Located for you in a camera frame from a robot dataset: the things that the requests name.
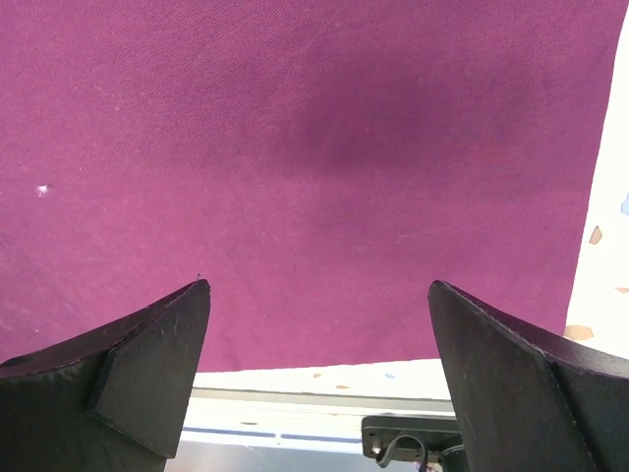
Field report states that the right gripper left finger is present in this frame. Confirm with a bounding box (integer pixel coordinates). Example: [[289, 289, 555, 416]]
[[1, 279, 210, 471]]

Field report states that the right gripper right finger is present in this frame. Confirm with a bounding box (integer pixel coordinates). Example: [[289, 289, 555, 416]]
[[428, 281, 628, 471]]

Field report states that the purple surgical cloth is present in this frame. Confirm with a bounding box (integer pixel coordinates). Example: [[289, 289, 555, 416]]
[[1, 1, 627, 371]]

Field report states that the aluminium mounting rail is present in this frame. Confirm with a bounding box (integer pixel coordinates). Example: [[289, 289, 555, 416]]
[[168, 387, 455, 471]]

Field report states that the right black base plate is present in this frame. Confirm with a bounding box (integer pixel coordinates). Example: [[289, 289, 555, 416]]
[[361, 415, 470, 472]]

